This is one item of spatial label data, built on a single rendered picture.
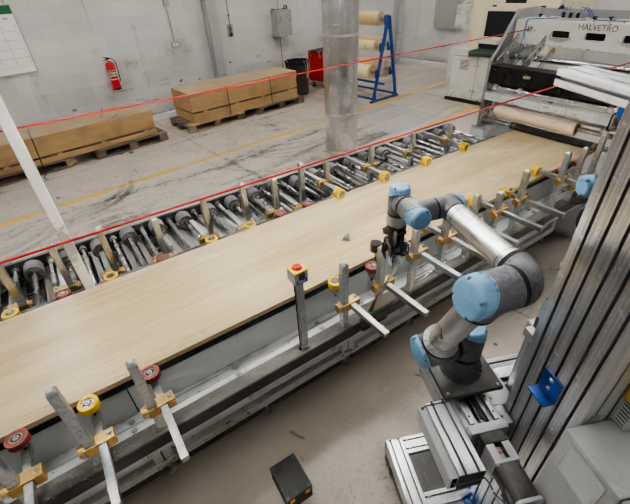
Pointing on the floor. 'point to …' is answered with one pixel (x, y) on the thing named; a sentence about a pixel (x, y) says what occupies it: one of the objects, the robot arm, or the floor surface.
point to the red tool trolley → (316, 65)
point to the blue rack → (381, 63)
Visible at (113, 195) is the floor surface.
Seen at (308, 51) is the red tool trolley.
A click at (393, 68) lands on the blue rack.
